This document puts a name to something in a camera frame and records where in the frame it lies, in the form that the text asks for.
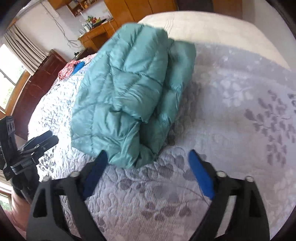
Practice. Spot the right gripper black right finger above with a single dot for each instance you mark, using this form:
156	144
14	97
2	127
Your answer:
236	210

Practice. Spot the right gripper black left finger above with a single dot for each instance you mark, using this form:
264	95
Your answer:
47	220

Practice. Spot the teal puffer down jacket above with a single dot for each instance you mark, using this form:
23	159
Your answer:
130	95

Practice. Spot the dark wooden headboard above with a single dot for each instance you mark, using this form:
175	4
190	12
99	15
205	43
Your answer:
35	88

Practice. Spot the red patterned cloth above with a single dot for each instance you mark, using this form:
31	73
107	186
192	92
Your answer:
67	70

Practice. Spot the grey white quilted bedspread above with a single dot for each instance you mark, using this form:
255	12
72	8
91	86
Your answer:
238	113

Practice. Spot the striped curtain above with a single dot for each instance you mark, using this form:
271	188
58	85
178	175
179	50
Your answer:
30	55

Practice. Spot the blue object on bed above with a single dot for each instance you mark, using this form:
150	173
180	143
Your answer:
77	66

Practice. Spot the pink floral blanket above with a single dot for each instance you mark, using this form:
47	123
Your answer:
88	59

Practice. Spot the wooden desk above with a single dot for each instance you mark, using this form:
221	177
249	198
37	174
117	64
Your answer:
95	38

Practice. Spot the beige woven bed mat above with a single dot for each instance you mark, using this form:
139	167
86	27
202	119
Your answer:
199	26

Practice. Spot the wooden wardrobe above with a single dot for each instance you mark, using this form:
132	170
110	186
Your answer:
131	11

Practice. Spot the window with wooden frame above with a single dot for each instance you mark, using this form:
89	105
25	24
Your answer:
14	76

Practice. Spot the wall bookshelf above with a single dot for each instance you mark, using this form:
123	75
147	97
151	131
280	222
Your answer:
77	7

